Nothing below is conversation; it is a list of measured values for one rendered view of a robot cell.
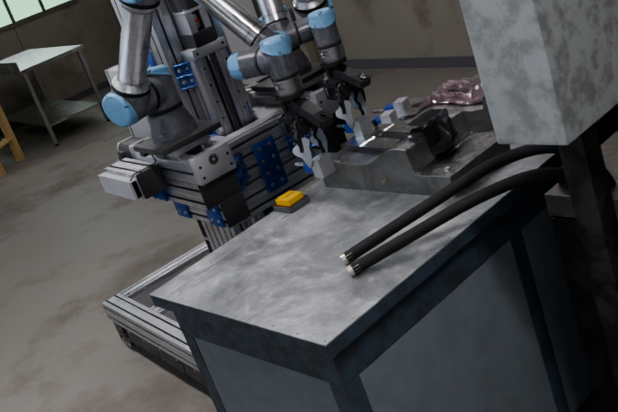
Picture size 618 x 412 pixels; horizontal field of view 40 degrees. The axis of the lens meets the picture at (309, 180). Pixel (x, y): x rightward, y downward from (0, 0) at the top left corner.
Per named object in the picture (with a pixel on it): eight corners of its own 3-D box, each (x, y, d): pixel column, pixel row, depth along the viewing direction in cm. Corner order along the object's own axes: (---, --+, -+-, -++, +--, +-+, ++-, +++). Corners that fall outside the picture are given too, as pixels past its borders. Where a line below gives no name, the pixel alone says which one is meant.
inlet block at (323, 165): (292, 177, 245) (287, 159, 243) (304, 168, 248) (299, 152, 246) (324, 178, 235) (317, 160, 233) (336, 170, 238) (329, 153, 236)
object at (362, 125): (334, 137, 271) (329, 121, 269) (345, 131, 274) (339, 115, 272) (363, 137, 261) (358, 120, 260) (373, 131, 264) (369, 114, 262)
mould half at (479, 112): (379, 144, 277) (369, 114, 274) (409, 113, 297) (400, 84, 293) (529, 126, 250) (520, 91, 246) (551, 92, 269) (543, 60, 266)
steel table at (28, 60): (56, 113, 999) (24, 41, 970) (114, 119, 860) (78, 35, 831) (2, 138, 966) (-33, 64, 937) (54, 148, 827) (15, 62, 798)
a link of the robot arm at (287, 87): (304, 71, 230) (282, 83, 225) (310, 86, 231) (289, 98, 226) (286, 72, 235) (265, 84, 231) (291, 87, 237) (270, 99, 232)
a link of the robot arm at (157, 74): (188, 96, 276) (173, 56, 272) (164, 112, 266) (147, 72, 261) (162, 101, 283) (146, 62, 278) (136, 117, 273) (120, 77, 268)
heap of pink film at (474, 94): (410, 120, 271) (403, 97, 269) (429, 98, 285) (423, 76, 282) (487, 108, 257) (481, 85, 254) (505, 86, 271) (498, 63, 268)
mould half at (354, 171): (326, 187, 258) (311, 146, 254) (381, 149, 273) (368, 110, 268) (456, 198, 220) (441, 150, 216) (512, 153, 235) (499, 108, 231)
